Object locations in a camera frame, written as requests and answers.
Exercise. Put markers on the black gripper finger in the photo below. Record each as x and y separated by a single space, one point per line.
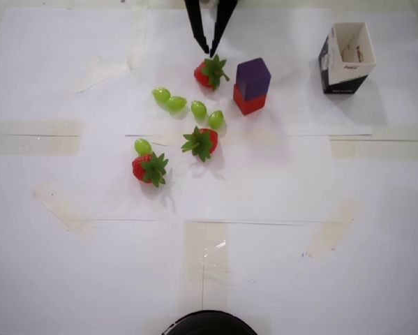
195 17
224 17

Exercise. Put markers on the green plastic grape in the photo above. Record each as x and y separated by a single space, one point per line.
176 103
142 146
160 95
215 119
198 109

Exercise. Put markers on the red wooden cube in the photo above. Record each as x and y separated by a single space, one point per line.
250 106

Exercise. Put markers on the beige masking tape strip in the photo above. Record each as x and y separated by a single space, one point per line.
386 148
100 75
30 139
334 227
194 251
62 209
138 35

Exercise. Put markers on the purple wooden cube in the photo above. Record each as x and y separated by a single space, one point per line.
252 80

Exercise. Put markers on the black round dome object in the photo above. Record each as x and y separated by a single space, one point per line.
208 324

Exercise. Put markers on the open white black cardboard box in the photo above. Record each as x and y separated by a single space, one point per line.
344 85

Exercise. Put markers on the red plastic strawberry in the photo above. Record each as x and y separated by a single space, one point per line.
201 75
208 139
140 169

